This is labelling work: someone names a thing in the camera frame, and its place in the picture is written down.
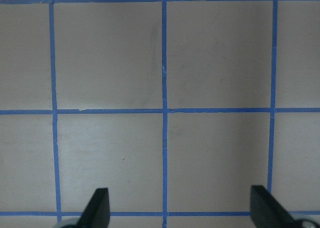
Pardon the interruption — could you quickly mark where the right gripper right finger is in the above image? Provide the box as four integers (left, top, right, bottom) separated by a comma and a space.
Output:
250, 185, 299, 228

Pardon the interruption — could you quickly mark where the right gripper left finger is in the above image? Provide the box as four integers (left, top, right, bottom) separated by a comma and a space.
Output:
77, 188, 111, 228

